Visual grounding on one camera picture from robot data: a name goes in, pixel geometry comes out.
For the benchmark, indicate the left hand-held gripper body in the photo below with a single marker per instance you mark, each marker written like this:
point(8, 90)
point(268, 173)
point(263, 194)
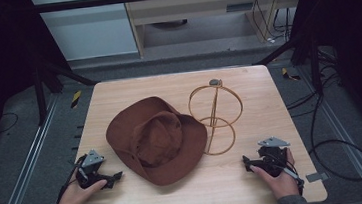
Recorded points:
point(89, 166)

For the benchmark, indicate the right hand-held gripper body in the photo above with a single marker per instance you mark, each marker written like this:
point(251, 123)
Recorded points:
point(273, 156)

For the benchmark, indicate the person's right hand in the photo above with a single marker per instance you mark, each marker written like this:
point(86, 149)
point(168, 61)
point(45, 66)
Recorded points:
point(279, 184)

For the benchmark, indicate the brown felt brimmed hat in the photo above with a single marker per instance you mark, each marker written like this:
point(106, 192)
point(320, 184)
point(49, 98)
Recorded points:
point(159, 141)

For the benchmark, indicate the yellow black striped tape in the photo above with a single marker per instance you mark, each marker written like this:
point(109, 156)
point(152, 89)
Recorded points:
point(75, 99)
point(289, 75)

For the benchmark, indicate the black metal stand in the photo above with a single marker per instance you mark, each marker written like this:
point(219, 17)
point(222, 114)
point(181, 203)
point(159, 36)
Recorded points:
point(314, 65)
point(42, 95)

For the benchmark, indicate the black curtain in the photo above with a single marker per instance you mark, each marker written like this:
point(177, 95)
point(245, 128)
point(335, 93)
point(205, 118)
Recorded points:
point(1, 65)
point(353, 31)

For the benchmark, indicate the white cabinet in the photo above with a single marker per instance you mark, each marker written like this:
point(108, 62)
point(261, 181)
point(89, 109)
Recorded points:
point(88, 30)

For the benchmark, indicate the light wooden desk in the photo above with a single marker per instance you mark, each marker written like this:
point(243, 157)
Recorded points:
point(193, 8)

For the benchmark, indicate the aluminium floor rail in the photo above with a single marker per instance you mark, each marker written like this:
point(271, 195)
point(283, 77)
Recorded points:
point(25, 170)
point(350, 139)

